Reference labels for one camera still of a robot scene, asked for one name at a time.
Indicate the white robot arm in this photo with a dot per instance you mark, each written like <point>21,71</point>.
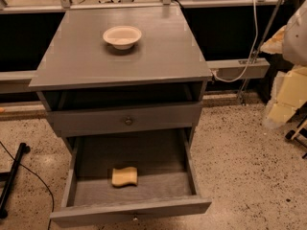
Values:
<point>289,91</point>

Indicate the closed grey upper drawer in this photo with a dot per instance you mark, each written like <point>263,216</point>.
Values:
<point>125,119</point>

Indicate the grey wooden drawer cabinet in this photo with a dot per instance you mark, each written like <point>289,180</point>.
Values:
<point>81,71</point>

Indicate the open grey lower drawer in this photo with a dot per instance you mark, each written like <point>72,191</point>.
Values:
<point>166,183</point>

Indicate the white paper bowl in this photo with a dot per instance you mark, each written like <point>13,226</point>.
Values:
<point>122,37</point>

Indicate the black stand leg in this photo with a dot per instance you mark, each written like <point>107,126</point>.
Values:
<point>10,176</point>

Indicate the diagonal metal rod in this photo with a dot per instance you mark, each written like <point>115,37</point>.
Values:
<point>254,54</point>

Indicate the grey metal rail beam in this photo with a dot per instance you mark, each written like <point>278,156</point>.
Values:
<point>17,82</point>

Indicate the black wheeled cart frame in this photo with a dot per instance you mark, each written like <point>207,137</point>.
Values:
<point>301,130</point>

